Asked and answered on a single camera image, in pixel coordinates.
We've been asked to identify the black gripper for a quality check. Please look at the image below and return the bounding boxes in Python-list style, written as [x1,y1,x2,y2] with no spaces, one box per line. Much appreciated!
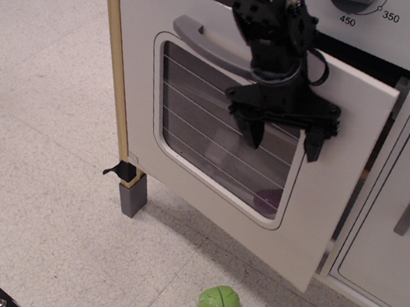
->
[225,78,341,162]

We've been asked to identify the white oven door with window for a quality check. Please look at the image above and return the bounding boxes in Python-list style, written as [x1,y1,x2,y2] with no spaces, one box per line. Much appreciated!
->
[108,0,399,291]

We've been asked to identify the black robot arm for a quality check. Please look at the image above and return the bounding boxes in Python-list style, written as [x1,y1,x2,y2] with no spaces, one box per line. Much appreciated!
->
[182,0,341,162]

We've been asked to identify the white salt shaker silver cap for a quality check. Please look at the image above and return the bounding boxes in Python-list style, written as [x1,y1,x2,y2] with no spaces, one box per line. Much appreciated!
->
[204,129,239,166]

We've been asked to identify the purple toy eggplant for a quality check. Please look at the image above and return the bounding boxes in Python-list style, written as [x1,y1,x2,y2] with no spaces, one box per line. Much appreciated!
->
[253,189,283,215]

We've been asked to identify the white toy kitchen cabinet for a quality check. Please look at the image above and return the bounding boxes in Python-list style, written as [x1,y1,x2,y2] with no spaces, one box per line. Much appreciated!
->
[45,0,410,307]

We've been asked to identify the grey cabinet leg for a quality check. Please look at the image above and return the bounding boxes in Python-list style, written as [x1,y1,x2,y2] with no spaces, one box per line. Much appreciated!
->
[119,174,148,218]

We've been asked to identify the grey oven door handle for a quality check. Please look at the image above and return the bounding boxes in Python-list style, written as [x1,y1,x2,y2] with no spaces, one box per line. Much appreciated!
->
[173,15,255,81]

